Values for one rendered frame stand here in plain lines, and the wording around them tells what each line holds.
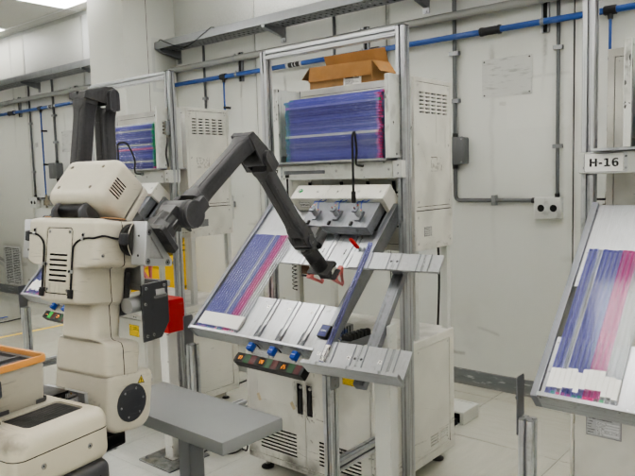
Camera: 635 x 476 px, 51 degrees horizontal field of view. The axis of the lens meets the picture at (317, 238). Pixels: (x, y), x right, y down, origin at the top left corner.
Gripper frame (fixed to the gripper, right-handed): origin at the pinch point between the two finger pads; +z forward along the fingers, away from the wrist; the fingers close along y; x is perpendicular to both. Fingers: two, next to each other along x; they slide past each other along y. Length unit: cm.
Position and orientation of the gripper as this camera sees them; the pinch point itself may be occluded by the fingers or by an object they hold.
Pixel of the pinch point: (332, 281)
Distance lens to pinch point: 249.1
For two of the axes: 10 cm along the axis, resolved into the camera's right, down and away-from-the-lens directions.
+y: -7.7, -0.4, 6.4
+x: -4.4, 7.5, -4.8
